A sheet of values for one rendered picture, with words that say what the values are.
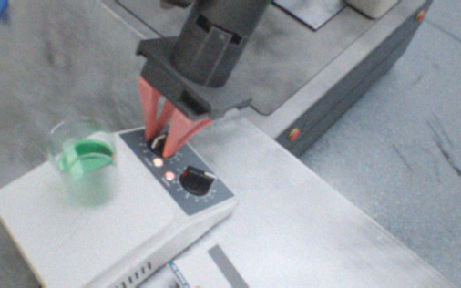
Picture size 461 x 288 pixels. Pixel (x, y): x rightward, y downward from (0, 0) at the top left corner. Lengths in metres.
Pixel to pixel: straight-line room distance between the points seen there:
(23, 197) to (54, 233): 0.05
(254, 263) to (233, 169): 0.11
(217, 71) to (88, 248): 0.18
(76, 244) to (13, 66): 0.32
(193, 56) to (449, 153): 1.32
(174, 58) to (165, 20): 0.84
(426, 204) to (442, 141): 0.25
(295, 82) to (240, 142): 0.60
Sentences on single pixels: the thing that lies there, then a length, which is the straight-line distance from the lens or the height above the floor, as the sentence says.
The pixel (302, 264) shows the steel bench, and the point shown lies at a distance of 0.50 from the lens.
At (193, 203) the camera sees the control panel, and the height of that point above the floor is 0.81.
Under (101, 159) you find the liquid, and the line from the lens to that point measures 0.40.
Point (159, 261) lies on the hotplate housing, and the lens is 0.46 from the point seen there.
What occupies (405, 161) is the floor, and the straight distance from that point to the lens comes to 1.56.
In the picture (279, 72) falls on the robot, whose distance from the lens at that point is 1.15.
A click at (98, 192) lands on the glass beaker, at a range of 0.40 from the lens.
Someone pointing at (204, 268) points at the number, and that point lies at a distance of 0.47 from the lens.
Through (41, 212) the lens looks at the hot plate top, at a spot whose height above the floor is 0.84.
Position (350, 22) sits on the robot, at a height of 0.36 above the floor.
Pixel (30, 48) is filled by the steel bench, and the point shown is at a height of 0.75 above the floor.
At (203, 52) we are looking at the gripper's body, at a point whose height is 0.93.
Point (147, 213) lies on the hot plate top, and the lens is 0.42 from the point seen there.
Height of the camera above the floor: 1.22
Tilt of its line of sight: 57 degrees down
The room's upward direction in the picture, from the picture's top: 8 degrees clockwise
